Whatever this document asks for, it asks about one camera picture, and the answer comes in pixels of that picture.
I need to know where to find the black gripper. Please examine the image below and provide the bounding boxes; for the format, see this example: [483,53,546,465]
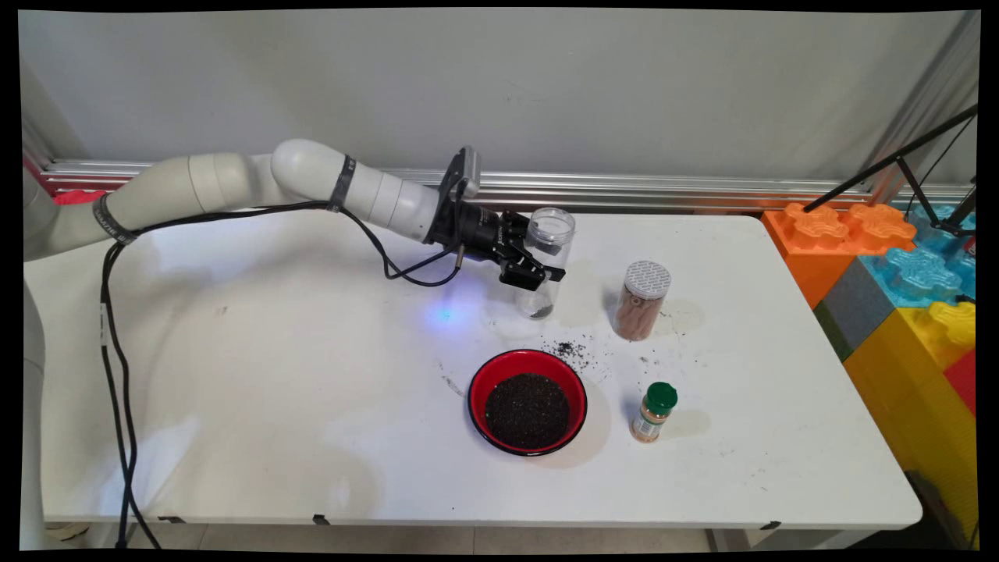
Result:
[449,205,566,292]

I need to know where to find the clear plastic jar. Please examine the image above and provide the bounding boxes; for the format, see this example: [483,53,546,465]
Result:
[515,207,577,321]

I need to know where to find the scattered black seeds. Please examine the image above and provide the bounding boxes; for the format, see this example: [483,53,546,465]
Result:
[550,337,594,364]

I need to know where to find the white-lidded jar of brown sticks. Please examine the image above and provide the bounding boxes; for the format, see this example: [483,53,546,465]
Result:
[613,261,672,342]

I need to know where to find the red bowl with black rim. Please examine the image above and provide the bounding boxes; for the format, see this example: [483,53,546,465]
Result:
[467,349,588,457]

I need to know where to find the black seeds pile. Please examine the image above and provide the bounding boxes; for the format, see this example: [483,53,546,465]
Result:
[484,372,571,450]

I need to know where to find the green-capped spice bottle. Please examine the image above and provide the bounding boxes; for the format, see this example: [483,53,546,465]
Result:
[631,382,678,444]

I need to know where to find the orange giant building block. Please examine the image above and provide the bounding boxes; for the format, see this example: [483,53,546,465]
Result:
[761,201,918,309]

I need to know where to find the grey giant building block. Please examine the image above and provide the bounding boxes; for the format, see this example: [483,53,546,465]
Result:
[816,258,894,360]

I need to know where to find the black tripod stand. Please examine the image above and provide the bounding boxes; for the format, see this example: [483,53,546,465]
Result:
[804,105,978,239]

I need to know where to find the blue giant building block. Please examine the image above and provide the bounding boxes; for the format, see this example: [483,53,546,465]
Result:
[859,205,978,309]

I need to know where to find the yellow giant building block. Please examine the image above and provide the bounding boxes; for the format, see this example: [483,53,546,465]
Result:
[843,301,978,547]

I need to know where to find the red giant building block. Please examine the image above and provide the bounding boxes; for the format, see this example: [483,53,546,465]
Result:
[943,347,978,418]

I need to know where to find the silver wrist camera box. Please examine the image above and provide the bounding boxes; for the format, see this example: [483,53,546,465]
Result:
[454,147,481,200]

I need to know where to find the black camera cable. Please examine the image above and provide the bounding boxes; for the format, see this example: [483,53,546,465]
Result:
[100,201,465,547]

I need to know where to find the aluminium rail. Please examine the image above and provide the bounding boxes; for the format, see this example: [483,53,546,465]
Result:
[39,160,976,213]

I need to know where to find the black strap near wrist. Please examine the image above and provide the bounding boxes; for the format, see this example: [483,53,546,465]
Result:
[328,156,357,213]

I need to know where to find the grey strap holding cables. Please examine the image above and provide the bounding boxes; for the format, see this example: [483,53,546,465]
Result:
[92,193,141,247]

